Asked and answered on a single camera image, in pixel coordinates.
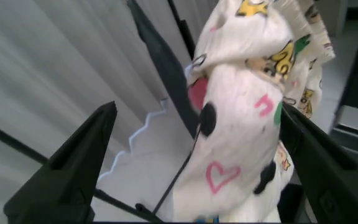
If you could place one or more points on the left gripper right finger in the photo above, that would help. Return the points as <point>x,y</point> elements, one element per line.
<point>328,168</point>

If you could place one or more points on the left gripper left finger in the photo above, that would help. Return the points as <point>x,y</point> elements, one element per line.
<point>70,168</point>

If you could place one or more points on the cream printed garment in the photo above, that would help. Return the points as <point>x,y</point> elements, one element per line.
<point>238,140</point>

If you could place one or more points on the black clothes rack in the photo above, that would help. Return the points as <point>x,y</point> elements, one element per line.
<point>11,141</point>

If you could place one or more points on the white curtain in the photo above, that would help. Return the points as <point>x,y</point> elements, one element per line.
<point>57,62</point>

